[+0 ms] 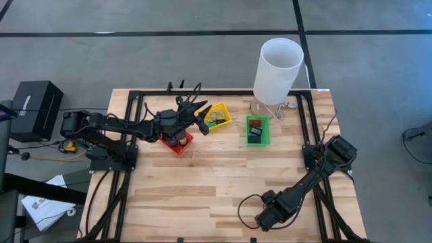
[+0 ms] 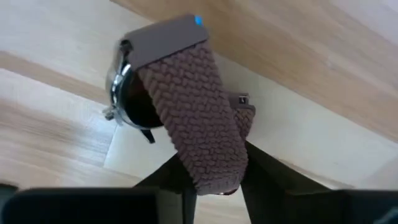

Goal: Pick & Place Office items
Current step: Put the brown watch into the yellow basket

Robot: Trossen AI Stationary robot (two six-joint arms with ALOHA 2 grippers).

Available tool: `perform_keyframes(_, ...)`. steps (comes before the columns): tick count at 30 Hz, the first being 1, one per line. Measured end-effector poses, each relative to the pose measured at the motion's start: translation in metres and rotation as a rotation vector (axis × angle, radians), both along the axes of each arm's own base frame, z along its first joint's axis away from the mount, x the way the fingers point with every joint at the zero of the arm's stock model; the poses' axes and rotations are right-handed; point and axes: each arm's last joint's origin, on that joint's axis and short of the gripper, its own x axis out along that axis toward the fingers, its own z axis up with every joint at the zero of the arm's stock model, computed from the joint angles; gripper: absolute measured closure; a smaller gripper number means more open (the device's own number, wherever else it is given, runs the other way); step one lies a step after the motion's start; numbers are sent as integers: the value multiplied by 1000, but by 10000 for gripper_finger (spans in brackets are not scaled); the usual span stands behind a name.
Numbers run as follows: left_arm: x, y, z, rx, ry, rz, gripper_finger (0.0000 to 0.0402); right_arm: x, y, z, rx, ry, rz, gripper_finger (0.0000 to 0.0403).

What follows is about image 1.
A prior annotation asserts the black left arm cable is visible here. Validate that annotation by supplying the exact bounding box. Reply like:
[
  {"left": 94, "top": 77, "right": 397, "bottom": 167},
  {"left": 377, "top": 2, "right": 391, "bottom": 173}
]
[{"left": 144, "top": 82, "right": 203, "bottom": 119}]

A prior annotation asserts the silver wristwatch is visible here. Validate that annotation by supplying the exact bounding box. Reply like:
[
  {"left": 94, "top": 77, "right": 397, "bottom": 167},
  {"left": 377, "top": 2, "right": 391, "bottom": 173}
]
[{"left": 209, "top": 109, "right": 226, "bottom": 123}]

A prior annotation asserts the white cylindrical lamp shade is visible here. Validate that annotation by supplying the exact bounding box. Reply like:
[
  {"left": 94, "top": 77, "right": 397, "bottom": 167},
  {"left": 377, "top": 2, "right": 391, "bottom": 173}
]
[{"left": 252, "top": 37, "right": 305, "bottom": 106}]

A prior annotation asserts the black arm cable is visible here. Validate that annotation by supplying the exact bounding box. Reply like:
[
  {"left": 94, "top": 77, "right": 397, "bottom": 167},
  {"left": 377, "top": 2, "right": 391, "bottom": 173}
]
[
  {"left": 237, "top": 193, "right": 271, "bottom": 231},
  {"left": 144, "top": 82, "right": 203, "bottom": 119}
]

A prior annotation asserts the yellow floor cable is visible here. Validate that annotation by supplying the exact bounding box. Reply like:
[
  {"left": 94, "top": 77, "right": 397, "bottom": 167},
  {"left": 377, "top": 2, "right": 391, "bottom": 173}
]
[{"left": 20, "top": 140, "right": 89, "bottom": 163}]

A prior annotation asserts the black metal beam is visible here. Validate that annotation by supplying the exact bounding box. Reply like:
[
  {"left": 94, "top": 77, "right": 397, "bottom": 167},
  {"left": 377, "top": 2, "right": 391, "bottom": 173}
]
[{"left": 0, "top": 171, "right": 88, "bottom": 205}]

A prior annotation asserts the white printed paper sheet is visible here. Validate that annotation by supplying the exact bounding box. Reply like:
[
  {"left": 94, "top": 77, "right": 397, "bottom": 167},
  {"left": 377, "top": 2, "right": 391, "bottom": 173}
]
[{"left": 20, "top": 174, "right": 77, "bottom": 232}]

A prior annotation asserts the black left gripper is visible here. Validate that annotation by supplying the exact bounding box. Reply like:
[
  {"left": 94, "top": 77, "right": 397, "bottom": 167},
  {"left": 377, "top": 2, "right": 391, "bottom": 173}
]
[{"left": 155, "top": 96, "right": 211, "bottom": 140}]

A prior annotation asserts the white lamp cable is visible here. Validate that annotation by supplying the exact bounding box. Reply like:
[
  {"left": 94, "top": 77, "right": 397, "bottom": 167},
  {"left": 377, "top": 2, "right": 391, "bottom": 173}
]
[{"left": 264, "top": 63, "right": 312, "bottom": 122}]

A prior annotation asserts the yellow plastic basket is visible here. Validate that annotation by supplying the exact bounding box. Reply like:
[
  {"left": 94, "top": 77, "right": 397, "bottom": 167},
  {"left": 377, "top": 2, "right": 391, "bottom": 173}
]
[{"left": 194, "top": 102, "right": 233, "bottom": 132}]

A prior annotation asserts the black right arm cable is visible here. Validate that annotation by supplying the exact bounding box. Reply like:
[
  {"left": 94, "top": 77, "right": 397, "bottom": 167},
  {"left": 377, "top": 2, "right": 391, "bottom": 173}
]
[{"left": 237, "top": 193, "right": 271, "bottom": 231}]

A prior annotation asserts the red plastic basket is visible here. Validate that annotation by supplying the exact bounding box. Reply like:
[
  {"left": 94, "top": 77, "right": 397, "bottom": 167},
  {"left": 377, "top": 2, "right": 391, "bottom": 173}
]
[{"left": 159, "top": 130, "right": 195, "bottom": 156}]

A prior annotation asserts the black cardboard box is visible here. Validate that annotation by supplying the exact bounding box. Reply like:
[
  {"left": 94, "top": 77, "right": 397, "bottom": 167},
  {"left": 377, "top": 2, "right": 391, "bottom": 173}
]
[{"left": 9, "top": 80, "right": 64, "bottom": 142}]

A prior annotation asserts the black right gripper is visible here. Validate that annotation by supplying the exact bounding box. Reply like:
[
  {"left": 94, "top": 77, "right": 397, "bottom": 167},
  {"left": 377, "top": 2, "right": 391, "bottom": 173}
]
[{"left": 254, "top": 189, "right": 292, "bottom": 234}]

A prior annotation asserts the wooden lamp base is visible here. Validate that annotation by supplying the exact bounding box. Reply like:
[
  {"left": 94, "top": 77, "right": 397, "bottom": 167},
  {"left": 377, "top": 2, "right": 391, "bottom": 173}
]
[{"left": 249, "top": 97, "right": 288, "bottom": 121}]

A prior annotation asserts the green plastic basket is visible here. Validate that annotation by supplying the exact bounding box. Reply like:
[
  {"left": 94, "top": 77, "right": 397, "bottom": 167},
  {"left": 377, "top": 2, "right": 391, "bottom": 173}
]
[{"left": 245, "top": 115, "right": 272, "bottom": 147}]

